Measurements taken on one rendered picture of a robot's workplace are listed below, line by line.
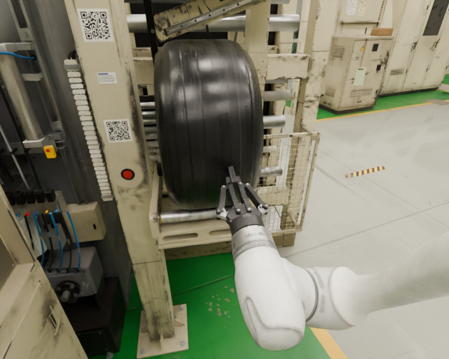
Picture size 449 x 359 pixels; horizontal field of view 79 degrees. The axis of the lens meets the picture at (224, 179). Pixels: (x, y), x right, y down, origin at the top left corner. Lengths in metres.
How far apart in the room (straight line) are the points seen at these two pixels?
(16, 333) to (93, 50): 0.77
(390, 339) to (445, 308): 0.47
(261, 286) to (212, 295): 1.42
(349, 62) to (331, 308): 4.87
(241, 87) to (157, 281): 0.95
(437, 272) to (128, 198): 0.91
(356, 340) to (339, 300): 1.33
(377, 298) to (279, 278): 0.16
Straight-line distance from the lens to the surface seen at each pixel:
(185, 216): 1.00
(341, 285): 0.56
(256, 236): 0.54
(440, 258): 0.38
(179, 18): 1.25
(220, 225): 1.02
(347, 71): 5.25
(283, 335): 0.48
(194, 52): 0.83
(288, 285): 0.49
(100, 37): 0.88
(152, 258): 1.25
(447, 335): 2.15
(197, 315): 1.82
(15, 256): 1.02
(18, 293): 0.96
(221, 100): 0.74
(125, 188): 1.03
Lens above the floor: 1.53
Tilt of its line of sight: 31 degrees down
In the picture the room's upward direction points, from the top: straight up
